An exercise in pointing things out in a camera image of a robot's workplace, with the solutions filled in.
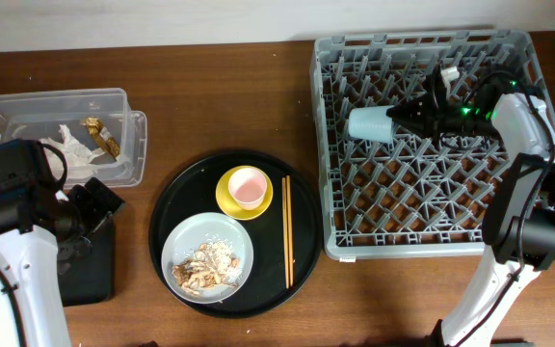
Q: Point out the black rectangular bin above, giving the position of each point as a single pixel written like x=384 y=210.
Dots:
x=86 y=268

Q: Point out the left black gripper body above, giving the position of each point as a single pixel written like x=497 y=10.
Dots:
x=86 y=212

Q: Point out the gold foil wrapper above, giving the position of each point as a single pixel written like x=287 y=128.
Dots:
x=102 y=136

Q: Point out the food scraps on plate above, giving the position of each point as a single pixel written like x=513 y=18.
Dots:
x=211 y=265

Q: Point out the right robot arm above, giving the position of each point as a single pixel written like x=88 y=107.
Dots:
x=519 y=224

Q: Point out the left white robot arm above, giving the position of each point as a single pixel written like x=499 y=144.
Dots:
x=43 y=229

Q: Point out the right wooden chopstick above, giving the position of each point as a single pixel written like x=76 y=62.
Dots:
x=290 y=230

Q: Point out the pink cup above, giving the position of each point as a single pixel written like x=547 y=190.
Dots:
x=248 y=187

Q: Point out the white napkin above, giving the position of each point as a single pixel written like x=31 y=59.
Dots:
x=78 y=157

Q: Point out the blue cup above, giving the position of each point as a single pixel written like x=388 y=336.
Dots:
x=371 y=124

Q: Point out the round black tray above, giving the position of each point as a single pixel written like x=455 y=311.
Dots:
x=193 y=191

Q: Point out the clear plastic bin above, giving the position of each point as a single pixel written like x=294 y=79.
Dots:
x=56 y=117

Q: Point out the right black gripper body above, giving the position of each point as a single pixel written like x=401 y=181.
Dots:
x=461 y=118

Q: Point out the left wooden chopstick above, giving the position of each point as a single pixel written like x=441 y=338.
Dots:
x=285 y=233

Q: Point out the grey dishwasher rack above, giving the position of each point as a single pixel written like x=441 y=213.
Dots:
x=408 y=197

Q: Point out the grey plate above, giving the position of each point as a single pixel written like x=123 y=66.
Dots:
x=204 y=228

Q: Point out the wooden chopstick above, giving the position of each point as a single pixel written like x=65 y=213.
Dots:
x=290 y=230
x=285 y=233

